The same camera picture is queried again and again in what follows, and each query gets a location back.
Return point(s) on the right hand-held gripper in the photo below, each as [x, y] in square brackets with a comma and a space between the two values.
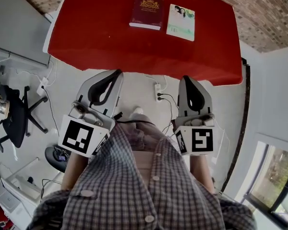
[201, 140]

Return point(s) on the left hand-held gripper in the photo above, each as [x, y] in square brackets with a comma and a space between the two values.
[76, 138]

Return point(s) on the white green photo-cover book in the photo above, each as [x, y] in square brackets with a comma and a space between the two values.
[181, 23]

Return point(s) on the dark red gold-crest book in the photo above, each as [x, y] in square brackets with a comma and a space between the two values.
[146, 13]

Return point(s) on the person's left forearm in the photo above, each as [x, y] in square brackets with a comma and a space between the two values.
[73, 171]

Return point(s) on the person's right forearm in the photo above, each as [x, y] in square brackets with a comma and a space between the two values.
[201, 174]

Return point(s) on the white power strip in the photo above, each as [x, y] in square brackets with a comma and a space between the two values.
[158, 88]
[42, 85]

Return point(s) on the person's left shoe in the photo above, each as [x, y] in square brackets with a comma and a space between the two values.
[137, 111]

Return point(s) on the red tablecloth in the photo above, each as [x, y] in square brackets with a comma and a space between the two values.
[110, 49]

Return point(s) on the black-framed white panel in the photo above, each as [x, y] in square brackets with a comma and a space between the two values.
[246, 104]

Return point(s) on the person's beige undershirt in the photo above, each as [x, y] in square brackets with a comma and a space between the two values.
[144, 163]

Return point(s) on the black round base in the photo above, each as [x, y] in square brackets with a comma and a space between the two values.
[54, 160]

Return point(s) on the black office chair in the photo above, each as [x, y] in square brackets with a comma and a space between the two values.
[14, 123]

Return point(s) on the person's plaid shirt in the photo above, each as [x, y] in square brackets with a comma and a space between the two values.
[110, 190]

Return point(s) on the silver kettle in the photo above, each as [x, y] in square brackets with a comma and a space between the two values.
[0, 104]

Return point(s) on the window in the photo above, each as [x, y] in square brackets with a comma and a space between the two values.
[276, 176]

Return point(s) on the grey cabinet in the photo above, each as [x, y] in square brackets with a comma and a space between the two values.
[14, 20]

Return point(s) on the white side desk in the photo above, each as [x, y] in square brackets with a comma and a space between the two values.
[9, 200]

